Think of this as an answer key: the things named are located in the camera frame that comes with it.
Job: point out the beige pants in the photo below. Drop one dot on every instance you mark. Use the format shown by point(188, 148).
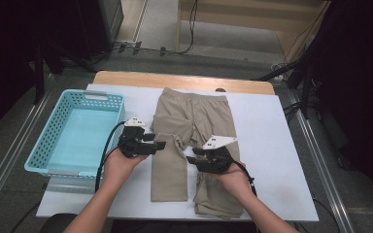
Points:
point(194, 113)

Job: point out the person's left hand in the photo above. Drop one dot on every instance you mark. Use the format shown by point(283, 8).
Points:
point(119, 168)

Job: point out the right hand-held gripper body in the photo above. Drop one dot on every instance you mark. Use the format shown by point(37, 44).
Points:
point(217, 160)

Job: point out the black slanted stand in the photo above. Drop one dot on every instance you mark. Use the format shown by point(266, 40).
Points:
point(291, 66)

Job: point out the person's dark-clothed knee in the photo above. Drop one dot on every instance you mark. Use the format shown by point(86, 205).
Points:
point(58, 225)

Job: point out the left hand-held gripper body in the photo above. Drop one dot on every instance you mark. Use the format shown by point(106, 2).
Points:
point(131, 142)

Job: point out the metal frame rail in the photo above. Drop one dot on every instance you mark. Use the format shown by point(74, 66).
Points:
point(320, 161)
point(13, 155)

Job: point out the person's right hand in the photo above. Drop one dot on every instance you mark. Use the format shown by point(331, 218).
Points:
point(236, 179)

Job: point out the black tripod stand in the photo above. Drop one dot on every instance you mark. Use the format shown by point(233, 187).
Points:
point(39, 74)

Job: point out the person's dark-clothed lap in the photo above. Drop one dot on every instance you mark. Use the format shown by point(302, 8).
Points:
point(175, 228)

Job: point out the dark curtain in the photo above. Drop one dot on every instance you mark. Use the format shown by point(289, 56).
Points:
point(369, 64)
point(0, 48)

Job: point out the dark cabinet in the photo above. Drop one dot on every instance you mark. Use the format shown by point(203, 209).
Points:
point(90, 26)

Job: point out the light blue plastic basket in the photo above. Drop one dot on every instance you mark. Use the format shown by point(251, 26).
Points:
point(84, 136)

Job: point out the light wooden furniture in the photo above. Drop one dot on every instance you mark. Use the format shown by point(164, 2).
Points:
point(239, 13)

